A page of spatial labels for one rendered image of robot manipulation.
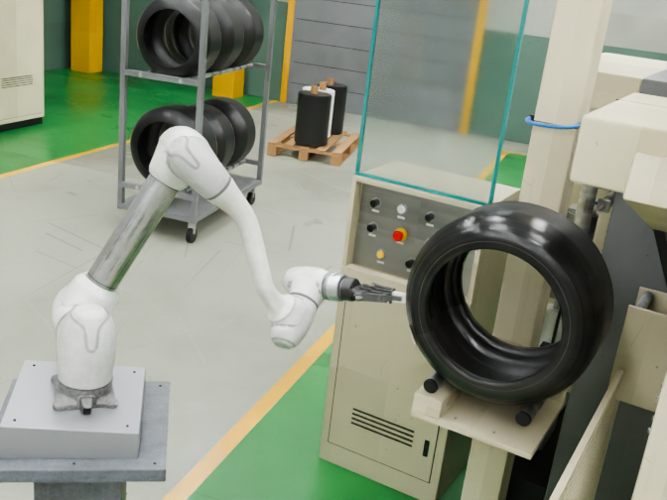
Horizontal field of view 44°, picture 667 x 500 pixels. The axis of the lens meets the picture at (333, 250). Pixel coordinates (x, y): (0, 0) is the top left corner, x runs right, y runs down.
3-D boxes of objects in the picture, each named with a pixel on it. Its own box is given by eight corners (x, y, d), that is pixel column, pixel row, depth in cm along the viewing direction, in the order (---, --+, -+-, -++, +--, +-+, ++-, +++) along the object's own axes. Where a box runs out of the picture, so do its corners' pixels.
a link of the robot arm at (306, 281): (339, 282, 267) (324, 315, 260) (299, 276, 274) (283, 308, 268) (329, 262, 259) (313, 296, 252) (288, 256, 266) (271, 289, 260)
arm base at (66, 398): (53, 419, 228) (54, 401, 226) (51, 378, 247) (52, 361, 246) (119, 416, 235) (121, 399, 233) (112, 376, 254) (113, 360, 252)
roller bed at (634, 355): (618, 372, 261) (640, 286, 251) (666, 387, 254) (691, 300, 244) (605, 396, 244) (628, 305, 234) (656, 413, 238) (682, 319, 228)
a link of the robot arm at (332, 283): (335, 268, 263) (351, 271, 260) (335, 295, 265) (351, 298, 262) (321, 276, 255) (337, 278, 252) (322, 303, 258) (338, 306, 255)
